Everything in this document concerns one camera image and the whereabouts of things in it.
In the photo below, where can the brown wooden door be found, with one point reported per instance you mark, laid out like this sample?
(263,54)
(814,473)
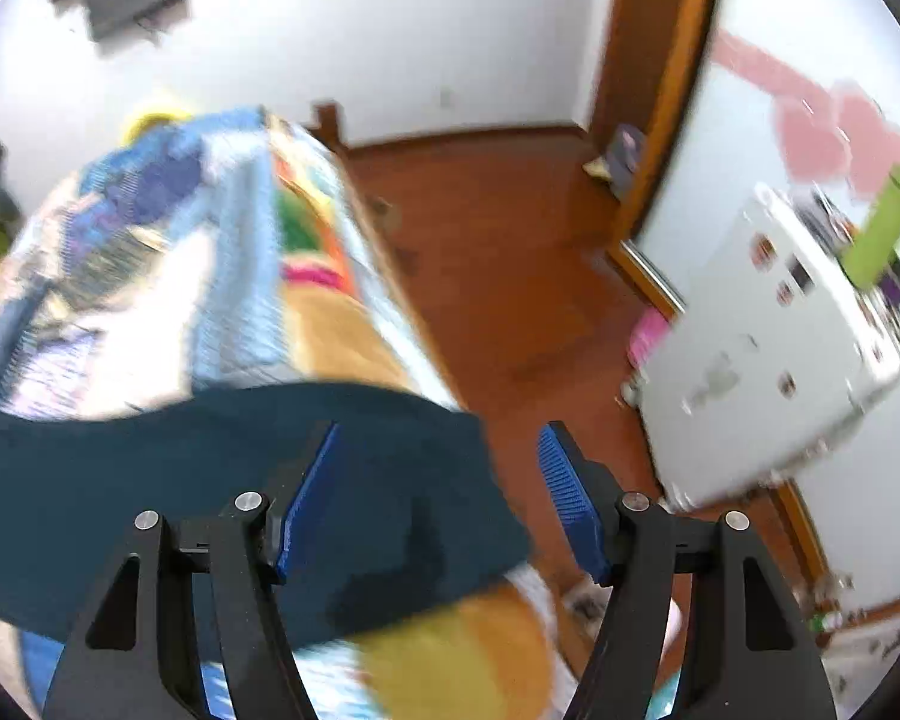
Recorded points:
(653,53)

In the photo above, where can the green bottle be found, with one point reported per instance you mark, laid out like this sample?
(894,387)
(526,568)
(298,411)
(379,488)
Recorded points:
(869,253)

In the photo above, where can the blue patchwork bedspread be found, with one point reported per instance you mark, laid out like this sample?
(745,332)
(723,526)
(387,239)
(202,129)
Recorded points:
(234,480)

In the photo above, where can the white mini fridge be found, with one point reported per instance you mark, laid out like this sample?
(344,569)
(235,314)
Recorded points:
(775,359)

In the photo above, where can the grey slippers on floor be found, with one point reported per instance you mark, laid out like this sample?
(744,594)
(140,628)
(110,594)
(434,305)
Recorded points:
(620,161)

